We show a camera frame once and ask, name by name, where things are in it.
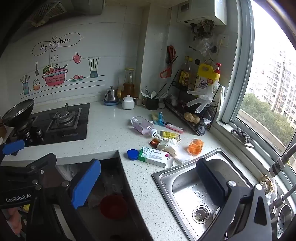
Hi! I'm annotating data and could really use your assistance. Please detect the yellow detergent bottle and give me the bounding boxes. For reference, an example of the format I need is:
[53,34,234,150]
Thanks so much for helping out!
[194,64,221,93]

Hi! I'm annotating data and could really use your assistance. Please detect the crumpled dish rag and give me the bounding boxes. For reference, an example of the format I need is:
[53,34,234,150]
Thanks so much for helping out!
[258,175,278,205]

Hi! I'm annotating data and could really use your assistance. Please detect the green white medicine box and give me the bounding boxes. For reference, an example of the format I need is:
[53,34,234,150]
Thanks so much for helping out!
[138,146,174,168]

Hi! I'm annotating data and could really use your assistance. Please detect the dark sauce bottle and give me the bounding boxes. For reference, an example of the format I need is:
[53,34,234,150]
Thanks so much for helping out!
[179,56,190,90]
[188,58,197,91]

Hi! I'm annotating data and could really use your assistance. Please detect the water heater pipes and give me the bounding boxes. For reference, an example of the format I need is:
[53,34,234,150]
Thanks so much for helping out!
[190,20,214,41]

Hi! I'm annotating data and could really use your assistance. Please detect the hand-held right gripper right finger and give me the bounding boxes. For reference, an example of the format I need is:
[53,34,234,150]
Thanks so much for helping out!
[196,158,273,241]

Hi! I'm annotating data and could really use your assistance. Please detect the red trash bin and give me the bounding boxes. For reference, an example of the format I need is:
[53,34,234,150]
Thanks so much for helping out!
[100,195,129,220]

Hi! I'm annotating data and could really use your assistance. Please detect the clear plastic bottle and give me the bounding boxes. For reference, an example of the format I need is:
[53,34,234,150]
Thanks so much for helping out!
[131,116,158,138]

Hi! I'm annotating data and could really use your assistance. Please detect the steel oil pot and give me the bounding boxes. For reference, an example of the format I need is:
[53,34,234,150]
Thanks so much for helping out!
[103,86,119,103]

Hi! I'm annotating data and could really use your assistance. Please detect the blue bottle cap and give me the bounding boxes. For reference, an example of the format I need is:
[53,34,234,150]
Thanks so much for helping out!
[127,149,140,161]

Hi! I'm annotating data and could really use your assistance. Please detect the black wire rack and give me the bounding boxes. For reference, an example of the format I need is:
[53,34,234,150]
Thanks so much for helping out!
[164,70,222,136]

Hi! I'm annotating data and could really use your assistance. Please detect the person's left hand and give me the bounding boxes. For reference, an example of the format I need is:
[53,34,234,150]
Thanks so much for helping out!
[5,207,25,235]

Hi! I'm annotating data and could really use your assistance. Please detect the white lidded jar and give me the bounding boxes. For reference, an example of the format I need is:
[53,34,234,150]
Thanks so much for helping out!
[122,95,139,110]

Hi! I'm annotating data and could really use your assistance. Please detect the red handled scissors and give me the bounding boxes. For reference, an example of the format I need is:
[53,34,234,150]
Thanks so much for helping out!
[159,56,179,79]

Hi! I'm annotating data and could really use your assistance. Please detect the red hanging tool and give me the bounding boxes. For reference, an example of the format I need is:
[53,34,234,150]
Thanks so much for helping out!
[167,45,176,64]

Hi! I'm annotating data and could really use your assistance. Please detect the crumpled beige tissue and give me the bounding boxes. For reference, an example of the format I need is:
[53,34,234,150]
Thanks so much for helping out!
[157,138,179,153]

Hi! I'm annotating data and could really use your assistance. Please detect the dark scouring pad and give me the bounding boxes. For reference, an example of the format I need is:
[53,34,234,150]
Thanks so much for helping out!
[230,128,252,144]

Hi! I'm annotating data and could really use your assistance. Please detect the black frying pan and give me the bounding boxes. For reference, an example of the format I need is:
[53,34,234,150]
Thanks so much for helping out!
[1,99,35,128]

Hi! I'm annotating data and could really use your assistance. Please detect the clear disposable glove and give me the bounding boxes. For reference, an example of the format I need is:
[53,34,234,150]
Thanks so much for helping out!
[187,80,220,114]

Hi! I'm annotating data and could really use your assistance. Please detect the orange jelly cup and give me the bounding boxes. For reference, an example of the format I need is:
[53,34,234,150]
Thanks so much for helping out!
[188,138,205,156]

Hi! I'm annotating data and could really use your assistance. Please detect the black gas stove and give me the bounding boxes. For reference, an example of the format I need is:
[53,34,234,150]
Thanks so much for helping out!
[5,103,90,147]

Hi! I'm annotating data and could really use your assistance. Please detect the ginger root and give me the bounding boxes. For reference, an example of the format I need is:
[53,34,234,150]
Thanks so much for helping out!
[184,112,201,124]

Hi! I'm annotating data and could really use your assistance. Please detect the kitchen cartoon wall sticker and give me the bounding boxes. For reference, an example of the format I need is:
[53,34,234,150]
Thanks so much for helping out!
[18,35,104,96]

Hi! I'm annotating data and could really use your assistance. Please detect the grey range hood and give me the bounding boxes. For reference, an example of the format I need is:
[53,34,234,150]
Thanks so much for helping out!
[25,0,103,27]

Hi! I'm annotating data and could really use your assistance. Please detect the yellow sachet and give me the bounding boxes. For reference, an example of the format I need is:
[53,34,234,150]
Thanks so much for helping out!
[160,130,181,142]

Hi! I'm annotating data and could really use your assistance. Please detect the brown chopsticks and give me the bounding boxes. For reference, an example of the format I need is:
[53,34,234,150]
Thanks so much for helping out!
[155,83,167,99]

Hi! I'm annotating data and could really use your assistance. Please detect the stainless steel sink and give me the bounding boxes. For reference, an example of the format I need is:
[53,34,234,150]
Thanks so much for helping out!
[151,148,296,241]

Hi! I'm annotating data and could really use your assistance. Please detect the white water heater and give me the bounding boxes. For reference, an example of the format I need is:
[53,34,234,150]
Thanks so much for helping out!
[177,0,228,25]

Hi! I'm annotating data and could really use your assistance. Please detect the red sauce sachet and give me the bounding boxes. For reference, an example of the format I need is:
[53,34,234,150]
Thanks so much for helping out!
[148,136,163,149]

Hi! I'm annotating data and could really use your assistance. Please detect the white plastic bag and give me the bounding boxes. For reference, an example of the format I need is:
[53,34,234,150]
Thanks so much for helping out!
[216,85,225,112]

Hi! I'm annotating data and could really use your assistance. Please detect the pink plastic packet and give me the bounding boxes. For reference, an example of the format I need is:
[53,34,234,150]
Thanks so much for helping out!
[165,123,185,133]

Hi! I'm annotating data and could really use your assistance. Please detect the white wall socket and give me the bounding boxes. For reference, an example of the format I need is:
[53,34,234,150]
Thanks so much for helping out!
[218,34,229,47]

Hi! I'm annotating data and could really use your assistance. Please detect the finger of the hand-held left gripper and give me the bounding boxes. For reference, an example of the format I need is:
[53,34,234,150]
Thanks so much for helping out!
[0,153,57,186]
[0,140,25,163]

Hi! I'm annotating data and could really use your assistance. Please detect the clear hanging plastic bag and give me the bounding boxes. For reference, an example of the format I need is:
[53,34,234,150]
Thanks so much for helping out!
[196,38,219,57]

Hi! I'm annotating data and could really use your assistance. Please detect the dark utensil mug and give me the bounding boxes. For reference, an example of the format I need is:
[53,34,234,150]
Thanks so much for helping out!
[142,97,160,111]

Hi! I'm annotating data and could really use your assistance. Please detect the glass oil bottle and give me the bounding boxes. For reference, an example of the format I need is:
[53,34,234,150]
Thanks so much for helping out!
[120,68,136,99]

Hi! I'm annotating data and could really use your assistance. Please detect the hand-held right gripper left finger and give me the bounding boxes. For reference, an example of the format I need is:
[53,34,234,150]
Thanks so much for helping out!
[28,159,102,241]

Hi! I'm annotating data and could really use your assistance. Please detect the steel faucet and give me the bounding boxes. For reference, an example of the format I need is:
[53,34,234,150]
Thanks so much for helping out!
[268,142,296,178]

